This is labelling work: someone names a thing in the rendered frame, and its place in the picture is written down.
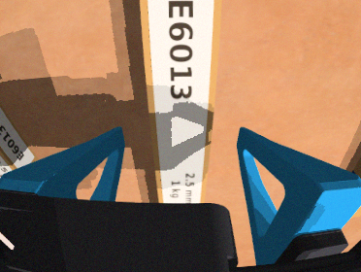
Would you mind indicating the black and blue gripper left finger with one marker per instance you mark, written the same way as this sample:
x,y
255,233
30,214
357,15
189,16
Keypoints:
x,y
59,174

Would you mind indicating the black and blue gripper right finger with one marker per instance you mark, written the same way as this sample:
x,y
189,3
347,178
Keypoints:
x,y
319,196

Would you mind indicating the tan box with white label and blue bands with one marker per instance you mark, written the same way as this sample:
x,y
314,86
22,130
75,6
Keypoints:
x,y
181,44

